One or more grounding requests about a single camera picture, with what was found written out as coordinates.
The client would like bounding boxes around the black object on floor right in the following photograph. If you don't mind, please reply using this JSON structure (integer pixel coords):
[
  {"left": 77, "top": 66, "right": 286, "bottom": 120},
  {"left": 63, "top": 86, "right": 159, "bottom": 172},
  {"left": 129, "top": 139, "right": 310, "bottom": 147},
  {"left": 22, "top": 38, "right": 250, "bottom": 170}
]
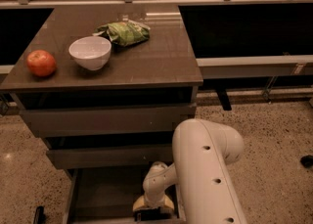
[{"left": 300, "top": 155, "right": 313, "bottom": 168}]

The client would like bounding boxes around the open bottom drawer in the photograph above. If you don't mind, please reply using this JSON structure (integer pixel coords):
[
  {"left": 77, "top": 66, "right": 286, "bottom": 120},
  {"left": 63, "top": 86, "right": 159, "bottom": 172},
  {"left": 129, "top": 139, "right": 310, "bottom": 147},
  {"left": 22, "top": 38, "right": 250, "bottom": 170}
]
[{"left": 62, "top": 165, "right": 187, "bottom": 224}]

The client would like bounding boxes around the green chip bag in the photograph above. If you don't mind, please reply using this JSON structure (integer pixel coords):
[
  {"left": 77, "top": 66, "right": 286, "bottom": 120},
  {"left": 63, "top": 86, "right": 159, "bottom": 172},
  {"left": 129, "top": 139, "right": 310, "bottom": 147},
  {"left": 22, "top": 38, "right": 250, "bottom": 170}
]
[{"left": 93, "top": 20, "right": 150, "bottom": 47}]

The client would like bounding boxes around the black object on floor left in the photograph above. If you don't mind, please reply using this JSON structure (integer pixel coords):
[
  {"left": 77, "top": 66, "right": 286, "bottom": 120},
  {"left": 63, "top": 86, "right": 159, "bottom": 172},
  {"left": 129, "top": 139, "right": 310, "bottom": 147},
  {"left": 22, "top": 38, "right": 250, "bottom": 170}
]
[{"left": 32, "top": 206, "right": 45, "bottom": 224}]

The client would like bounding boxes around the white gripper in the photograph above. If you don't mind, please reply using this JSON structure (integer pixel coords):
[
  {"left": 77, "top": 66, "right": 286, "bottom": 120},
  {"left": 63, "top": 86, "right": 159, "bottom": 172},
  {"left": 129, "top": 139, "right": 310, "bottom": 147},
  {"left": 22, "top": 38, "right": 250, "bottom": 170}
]
[{"left": 133, "top": 193, "right": 175, "bottom": 212}]

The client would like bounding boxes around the black object on floor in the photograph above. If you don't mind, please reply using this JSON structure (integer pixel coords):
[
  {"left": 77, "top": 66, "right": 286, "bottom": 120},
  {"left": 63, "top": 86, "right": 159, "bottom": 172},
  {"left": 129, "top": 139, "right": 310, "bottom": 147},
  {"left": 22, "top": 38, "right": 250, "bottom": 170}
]
[
  {"left": 300, "top": 155, "right": 313, "bottom": 168},
  {"left": 32, "top": 206, "right": 45, "bottom": 224}
]

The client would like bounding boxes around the red apple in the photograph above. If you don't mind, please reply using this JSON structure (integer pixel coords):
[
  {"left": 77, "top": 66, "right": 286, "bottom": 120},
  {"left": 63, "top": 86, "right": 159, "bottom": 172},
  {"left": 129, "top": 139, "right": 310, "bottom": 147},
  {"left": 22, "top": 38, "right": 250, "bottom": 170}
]
[{"left": 26, "top": 50, "right": 57, "bottom": 77}]

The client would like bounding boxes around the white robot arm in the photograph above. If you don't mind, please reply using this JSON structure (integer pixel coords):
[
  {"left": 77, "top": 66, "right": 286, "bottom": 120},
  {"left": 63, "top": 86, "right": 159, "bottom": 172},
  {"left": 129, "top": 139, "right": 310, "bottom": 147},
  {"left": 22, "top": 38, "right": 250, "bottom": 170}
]
[{"left": 133, "top": 118, "right": 247, "bottom": 224}]

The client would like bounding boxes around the top drawer front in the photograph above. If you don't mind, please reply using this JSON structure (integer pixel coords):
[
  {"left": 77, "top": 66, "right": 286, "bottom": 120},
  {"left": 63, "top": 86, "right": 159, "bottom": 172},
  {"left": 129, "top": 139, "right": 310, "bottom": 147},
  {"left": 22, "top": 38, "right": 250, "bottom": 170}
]
[{"left": 21, "top": 103, "right": 197, "bottom": 138}]

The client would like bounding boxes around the middle drawer front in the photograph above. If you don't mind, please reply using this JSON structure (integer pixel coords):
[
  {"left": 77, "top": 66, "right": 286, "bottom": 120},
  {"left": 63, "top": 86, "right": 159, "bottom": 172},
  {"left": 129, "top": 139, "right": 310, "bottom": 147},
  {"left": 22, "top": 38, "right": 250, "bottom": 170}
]
[{"left": 46, "top": 144, "right": 173, "bottom": 169}]

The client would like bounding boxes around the dark brown drawer cabinet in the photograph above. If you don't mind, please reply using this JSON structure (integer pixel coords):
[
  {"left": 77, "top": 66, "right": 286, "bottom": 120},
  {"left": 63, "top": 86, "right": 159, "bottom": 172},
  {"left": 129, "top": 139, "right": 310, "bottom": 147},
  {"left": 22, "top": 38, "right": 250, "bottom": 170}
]
[{"left": 0, "top": 5, "right": 202, "bottom": 224}]

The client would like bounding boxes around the white ceramic bowl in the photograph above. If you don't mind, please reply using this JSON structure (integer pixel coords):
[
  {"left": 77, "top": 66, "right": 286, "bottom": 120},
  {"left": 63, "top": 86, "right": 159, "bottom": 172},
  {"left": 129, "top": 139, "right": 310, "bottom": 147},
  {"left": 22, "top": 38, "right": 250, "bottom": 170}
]
[{"left": 68, "top": 36, "right": 112, "bottom": 70}]

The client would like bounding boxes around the long grey bench rail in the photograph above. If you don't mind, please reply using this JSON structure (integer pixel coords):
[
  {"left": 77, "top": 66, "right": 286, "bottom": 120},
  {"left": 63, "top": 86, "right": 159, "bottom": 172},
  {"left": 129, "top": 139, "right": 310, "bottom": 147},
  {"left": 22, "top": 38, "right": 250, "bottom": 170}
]
[{"left": 197, "top": 55, "right": 313, "bottom": 79}]

